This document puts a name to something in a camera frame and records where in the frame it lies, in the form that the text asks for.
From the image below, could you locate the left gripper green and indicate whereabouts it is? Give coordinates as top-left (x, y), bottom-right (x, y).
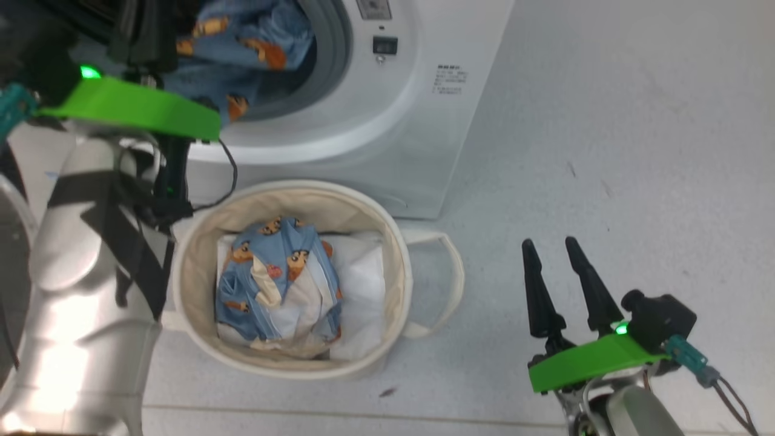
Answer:
top-left (36, 0), bottom-right (222, 143)

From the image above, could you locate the left teal cable connector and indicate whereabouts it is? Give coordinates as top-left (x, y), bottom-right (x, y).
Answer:
top-left (0, 84), bottom-right (38, 144)

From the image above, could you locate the cream canvas laundry basket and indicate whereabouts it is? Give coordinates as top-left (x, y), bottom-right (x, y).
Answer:
top-left (162, 180), bottom-right (466, 381)

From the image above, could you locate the white front-load washing machine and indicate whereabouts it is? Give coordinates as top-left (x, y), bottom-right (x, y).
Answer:
top-left (73, 0), bottom-right (515, 220)

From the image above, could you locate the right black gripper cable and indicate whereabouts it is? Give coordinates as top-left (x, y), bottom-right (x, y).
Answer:
top-left (713, 377), bottom-right (759, 436)

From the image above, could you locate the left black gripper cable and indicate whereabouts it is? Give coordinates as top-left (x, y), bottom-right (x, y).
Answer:
top-left (191, 140), bottom-right (238, 211)

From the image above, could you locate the blue cartoon print garment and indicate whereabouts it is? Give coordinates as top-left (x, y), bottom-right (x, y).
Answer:
top-left (215, 217), bottom-right (344, 353)
top-left (160, 0), bottom-right (315, 125)

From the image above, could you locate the teal cable connector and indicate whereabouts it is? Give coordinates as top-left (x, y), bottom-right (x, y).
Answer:
top-left (666, 336), bottom-right (721, 388)
top-left (0, 84), bottom-right (38, 144)

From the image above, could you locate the right teal cable connector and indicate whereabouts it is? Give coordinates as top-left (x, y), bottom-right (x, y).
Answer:
top-left (666, 336), bottom-right (721, 388)

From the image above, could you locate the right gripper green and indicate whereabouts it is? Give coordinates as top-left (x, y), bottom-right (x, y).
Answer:
top-left (522, 236), bottom-right (671, 394)

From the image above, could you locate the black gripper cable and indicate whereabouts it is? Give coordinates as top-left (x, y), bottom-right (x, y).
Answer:
top-left (191, 140), bottom-right (238, 211)
top-left (713, 377), bottom-right (759, 436)

